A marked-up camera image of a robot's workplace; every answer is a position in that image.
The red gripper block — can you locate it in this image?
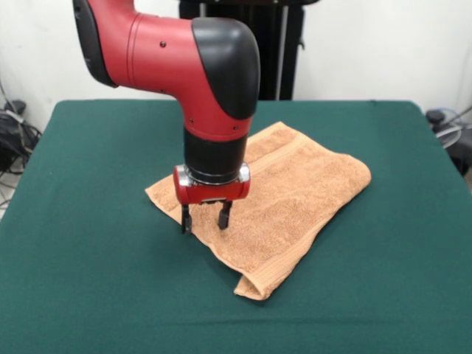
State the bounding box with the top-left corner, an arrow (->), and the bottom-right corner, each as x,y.
173,162 -> 252,236

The tan terry towel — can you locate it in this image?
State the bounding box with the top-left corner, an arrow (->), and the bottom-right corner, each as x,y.
145,121 -> 372,302

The dark green table cloth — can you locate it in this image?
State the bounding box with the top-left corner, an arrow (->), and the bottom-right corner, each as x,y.
0,99 -> 472,354

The small black plug box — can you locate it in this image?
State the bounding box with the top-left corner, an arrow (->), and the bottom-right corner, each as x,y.
426,109 -> 448,125

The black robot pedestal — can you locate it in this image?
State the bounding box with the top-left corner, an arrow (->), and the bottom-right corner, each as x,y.
178,0 -> 307,101

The black cable bundle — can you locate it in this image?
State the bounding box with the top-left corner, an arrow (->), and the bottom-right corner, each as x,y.
0,99 -> 44,178

